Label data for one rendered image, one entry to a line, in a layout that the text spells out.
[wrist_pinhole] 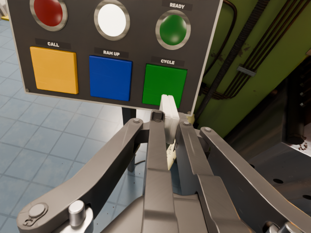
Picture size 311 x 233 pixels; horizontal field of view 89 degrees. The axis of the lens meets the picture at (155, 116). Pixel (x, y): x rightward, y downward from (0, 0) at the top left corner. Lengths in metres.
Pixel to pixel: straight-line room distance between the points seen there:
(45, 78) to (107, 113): 1.19
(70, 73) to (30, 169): 1.18
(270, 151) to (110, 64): 0.44
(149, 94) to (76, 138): 1.18
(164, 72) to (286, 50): 0.36
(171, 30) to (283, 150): 0.39
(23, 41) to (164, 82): 0.25
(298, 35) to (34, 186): 1.49
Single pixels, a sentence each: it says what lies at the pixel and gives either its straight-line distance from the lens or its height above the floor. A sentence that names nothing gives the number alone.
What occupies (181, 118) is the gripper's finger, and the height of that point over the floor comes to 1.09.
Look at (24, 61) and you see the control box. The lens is 0.38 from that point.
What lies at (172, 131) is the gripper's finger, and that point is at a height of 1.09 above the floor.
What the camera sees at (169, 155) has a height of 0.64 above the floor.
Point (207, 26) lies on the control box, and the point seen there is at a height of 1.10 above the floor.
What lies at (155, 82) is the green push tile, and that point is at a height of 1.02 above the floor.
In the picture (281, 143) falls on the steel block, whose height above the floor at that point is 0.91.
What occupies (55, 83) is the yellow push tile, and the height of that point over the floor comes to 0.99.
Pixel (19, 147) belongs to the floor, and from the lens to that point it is 1.58.
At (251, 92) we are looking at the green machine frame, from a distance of 0.63.
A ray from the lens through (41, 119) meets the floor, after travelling 1.65.
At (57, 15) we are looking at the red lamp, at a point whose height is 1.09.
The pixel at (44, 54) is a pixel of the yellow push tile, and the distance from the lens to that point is 0.35.
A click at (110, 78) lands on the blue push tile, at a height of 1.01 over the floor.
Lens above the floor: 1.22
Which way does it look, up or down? 55 degrees down
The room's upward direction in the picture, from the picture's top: 12 degrees clockwise
